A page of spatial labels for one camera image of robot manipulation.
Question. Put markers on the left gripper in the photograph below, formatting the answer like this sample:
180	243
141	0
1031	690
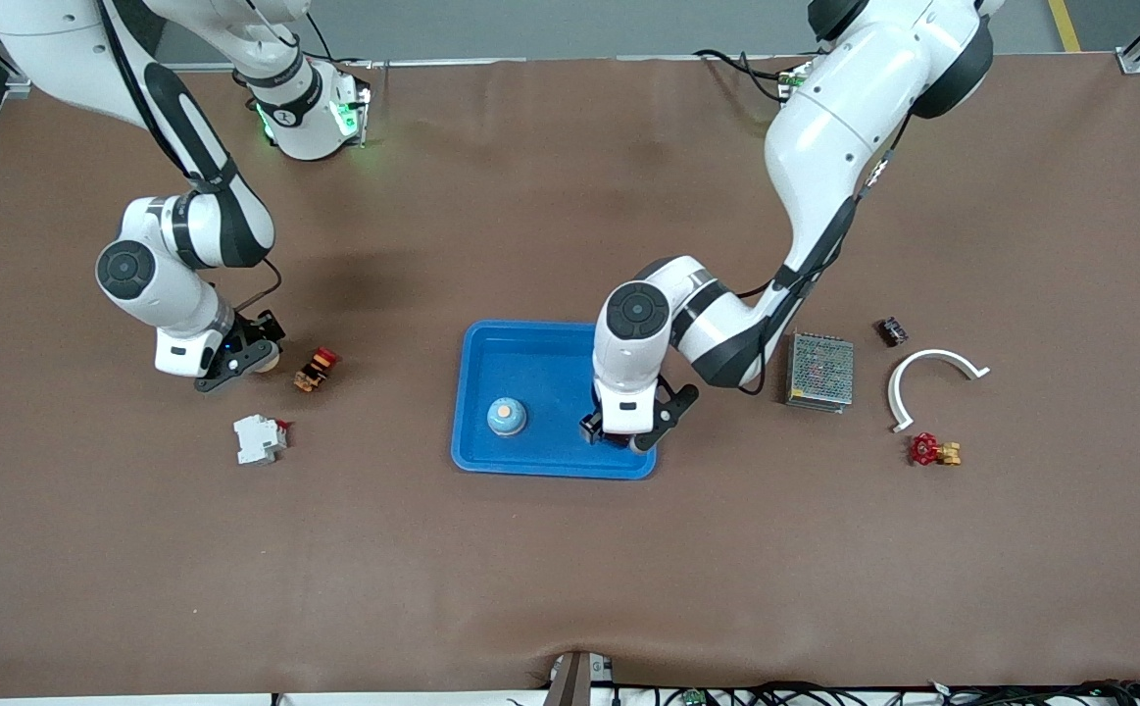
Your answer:
592	426

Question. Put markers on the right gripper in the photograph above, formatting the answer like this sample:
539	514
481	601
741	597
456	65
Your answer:
267	325

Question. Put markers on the light blue call bell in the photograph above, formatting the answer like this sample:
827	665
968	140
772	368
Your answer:
506	418
271	361

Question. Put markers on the dark striped capacitor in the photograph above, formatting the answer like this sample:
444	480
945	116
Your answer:
891	331

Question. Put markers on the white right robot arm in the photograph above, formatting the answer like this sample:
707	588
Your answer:
153	284

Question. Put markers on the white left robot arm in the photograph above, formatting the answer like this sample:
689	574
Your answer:
824	127

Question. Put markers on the white circuit breaker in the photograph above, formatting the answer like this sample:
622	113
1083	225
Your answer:
258	439

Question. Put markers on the blue plastic tray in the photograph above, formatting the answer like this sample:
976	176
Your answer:
540	373

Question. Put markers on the metal mesh power supply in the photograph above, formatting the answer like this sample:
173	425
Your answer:
820	371

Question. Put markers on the white curved plastic piece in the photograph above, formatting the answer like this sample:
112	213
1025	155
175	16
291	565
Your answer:
942	354

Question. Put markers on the red yellow button switch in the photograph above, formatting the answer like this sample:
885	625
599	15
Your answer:
316	368

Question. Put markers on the grey metal camera bracket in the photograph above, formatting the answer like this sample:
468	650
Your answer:
572	679

